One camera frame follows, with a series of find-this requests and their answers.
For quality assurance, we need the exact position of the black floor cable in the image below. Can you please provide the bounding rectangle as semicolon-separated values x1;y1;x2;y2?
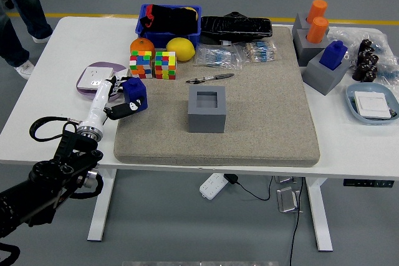
289;178;305;266

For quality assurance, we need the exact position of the yellow lemon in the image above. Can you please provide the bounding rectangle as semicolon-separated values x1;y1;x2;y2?
166;37;196;62

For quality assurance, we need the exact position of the black plug with cord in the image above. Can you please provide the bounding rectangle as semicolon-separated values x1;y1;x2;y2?
224;173;274;201

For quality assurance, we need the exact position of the orange fruit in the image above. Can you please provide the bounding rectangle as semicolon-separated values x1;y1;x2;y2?
130;37;156;58

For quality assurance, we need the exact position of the blue plastic bin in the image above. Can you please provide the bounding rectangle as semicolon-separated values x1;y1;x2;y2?
135;4;202;49

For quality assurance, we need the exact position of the clear bag of blue parts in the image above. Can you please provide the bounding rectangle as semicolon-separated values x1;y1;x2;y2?
373;44;399;86

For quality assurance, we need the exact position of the grey-brown mat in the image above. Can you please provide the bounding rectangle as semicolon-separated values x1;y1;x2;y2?
113;26;321;168

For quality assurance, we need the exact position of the plain white panel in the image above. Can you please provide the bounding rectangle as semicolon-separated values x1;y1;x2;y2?
104;69;130;102

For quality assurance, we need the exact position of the person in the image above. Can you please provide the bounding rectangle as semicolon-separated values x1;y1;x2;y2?
0;0;54;80

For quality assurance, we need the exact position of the white wall switch panel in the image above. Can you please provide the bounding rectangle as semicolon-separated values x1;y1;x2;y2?
354;91;392;120

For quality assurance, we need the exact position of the orange cylindrical seal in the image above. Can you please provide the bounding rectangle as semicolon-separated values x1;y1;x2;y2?
307;0;329;24
305;16;330;44

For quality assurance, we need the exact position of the black table control panel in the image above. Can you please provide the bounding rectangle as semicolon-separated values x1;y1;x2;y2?
343;179;395;188

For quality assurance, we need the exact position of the purple tray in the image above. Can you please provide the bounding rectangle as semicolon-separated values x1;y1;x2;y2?
75;61;129;102

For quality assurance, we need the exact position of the grey square seal holder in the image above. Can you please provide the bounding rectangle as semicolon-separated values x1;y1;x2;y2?
302;51;352;96
187;85;227;134
292;12;330;33
292;28;330;67

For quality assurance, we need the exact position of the blue square seal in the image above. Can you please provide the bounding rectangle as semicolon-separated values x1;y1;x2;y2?
318;40;349;72
122;77;148;112

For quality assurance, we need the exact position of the white power strip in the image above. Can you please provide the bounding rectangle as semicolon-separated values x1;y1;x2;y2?
199;173;228;201

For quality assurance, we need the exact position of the white table leg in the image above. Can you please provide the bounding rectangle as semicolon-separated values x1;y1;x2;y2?
305;177;334;252
87;168;118;242

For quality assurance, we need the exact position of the black and silver pen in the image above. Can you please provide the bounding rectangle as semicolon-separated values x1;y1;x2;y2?
185;73;235;85

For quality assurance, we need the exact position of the light blue tray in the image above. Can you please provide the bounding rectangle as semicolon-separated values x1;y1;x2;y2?
345;83;399;126

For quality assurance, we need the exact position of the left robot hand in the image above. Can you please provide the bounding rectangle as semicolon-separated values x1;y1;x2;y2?
81;75;145;130

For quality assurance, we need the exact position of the white wall socket panel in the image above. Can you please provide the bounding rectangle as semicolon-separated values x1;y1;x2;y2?
77;66;115;92

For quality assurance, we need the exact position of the black cloth with red trim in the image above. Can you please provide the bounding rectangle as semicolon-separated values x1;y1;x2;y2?
139;4;198;35

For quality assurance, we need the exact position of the empty clear plastic bag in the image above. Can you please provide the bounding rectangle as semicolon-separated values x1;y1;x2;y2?
327;26;387;61

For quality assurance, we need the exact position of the large metal bracket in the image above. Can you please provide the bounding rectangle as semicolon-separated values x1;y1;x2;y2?
276;186;302;214

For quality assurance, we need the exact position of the clear bag of mixed resistors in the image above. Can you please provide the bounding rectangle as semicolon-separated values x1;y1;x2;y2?
239;40;281;64

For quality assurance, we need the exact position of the yellow item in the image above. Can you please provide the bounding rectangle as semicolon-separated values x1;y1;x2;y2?
183;6;200;21

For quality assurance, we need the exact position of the clear bag of blue resistors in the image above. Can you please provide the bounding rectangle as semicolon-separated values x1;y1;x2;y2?
193;44;243;71

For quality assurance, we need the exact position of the colourful puzzle cube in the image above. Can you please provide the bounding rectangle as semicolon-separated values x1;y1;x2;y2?
154;50;178;80
129;50;154;79

